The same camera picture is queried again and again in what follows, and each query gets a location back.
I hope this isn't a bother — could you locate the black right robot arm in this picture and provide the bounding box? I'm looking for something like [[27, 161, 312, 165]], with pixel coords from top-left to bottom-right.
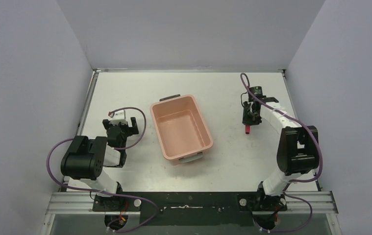
[[241, 86, 320, 211]]

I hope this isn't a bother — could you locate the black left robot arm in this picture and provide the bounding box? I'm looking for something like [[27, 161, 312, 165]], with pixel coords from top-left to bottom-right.
[[61, 117, 141, 212]]

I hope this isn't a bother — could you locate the pink plastic bin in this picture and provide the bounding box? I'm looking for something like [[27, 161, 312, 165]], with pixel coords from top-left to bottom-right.
[[150, 94, 214, 165]]

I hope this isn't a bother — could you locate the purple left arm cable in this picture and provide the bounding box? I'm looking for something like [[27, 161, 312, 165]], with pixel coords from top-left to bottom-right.
[[46, 107, 158, 234]]

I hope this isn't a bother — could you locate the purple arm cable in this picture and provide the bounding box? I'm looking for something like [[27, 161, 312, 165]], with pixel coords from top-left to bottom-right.
[[46, 107, 158, 234], [240, 72, 323, 234]]

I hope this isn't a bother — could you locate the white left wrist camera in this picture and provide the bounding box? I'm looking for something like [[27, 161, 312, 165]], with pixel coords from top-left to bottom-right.
[[108, 110, 127, 125]]

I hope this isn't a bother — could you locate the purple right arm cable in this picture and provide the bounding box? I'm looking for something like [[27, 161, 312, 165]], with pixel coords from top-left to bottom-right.
[[240, 72, 323, 234]]

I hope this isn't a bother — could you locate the aluminium mounting rail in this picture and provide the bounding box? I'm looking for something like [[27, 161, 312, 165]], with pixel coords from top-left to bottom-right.
[[47, 191, 338, 215]]

